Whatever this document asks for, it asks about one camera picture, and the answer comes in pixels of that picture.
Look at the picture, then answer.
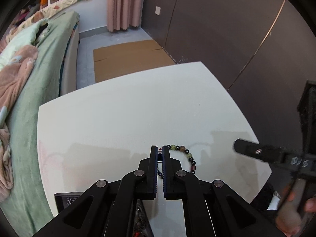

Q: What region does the green and black bead bracelet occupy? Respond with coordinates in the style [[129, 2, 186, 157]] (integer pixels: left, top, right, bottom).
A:
[[156, 143, 197, 178]]

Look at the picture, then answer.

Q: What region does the black jewelry box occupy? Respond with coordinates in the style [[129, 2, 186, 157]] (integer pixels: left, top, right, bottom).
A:
[[54, 191, 155, 237]]

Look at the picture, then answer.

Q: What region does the person's right hand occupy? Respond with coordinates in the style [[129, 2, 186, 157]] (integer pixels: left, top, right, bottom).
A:
[[275, 190, 315, 236]]

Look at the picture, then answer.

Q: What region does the white table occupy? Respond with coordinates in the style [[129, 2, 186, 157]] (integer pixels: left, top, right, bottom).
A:
[[36, 61, 273, 219]]

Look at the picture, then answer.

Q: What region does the brown cardboard floor sheet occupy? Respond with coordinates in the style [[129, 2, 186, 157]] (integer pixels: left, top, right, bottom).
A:
[[93, 40, 175, 82]]

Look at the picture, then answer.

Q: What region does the bed with green sheet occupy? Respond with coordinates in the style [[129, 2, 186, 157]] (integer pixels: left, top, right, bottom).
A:
[[1, 11, 80, 236]]

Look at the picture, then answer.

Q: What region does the dark wooden wardrobe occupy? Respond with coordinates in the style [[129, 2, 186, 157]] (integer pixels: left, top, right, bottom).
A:
[[142, 0, 315, 150]]

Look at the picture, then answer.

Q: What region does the pink floral blanket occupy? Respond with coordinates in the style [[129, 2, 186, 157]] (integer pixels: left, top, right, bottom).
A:
[[1, 44, 38, 202]]

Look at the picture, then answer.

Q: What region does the light green pillow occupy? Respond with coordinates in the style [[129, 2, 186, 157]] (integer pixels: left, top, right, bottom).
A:
[[1, 19, 48, 70]]

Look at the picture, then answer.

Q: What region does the pink curtain by wardrobe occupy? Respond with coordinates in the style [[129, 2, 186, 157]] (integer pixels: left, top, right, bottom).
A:
[[107, 0, 144, 32]]

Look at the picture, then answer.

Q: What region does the patterned cream bench cushion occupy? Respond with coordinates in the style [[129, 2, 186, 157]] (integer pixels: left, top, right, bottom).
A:
[[4, 0, 88, 44]]

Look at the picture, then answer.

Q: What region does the white wall switch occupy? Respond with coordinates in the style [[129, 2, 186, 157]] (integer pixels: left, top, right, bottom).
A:
[[155, 7, 161, 16]]

